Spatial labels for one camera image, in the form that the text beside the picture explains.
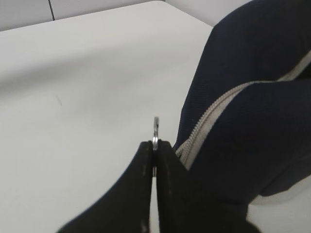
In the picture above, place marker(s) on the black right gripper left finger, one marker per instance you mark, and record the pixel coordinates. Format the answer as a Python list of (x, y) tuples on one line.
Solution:
[(125, 207)]

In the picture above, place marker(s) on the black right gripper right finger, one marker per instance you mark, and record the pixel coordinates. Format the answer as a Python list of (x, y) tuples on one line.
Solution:
[(184, 206)]

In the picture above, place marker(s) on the navy lunch bag grey trim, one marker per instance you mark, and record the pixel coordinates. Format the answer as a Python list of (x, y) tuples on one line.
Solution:
[(245, 127)]

